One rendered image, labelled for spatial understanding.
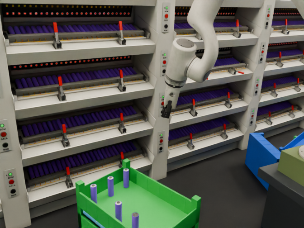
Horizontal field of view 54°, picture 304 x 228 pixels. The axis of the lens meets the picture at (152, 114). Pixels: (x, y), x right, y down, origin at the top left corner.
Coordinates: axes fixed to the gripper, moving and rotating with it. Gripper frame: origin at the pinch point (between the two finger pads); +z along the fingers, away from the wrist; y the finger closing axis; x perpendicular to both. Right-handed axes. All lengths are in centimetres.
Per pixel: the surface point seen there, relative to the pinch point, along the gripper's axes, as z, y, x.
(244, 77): 12, 56, -44
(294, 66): 14, 85, -82
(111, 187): -1.2, -41.1, 14.0
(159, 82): 2.0, 20.9, 4.5
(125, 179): 0.3, -36.4, 10.1
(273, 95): 30, 71, -73
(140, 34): -15.4, 29.3, 17.5
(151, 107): 14.4, 16.0, 5.6
